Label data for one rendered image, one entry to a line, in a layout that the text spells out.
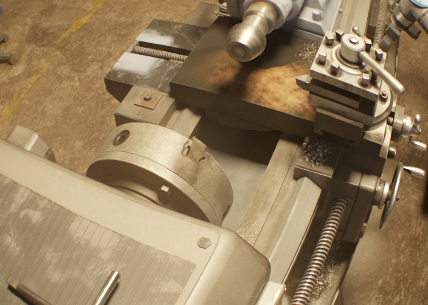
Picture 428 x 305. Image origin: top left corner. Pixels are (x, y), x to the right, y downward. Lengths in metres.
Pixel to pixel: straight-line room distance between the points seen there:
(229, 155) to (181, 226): 0.88
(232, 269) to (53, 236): 0.23
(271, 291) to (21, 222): 0.34
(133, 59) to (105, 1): 1.99
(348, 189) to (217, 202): 0.56
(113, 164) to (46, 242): 0.29
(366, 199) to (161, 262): 0.88
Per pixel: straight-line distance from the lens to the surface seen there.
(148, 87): 1.51
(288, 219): 1.26
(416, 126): 1.48
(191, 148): 0.95
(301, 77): 1.21
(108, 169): 0.95
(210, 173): 0.93
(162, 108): 1.45
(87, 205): 0.71
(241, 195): 1.46
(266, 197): 1.32
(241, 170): 1.51
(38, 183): 0.75
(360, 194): 1.44
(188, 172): 0.91
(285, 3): 1.40
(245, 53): 1.26
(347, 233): 1.59
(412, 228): 2.37
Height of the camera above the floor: 1.90
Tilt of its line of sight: 49 degrees down
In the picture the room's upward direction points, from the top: 2 degrees counter-clockwise
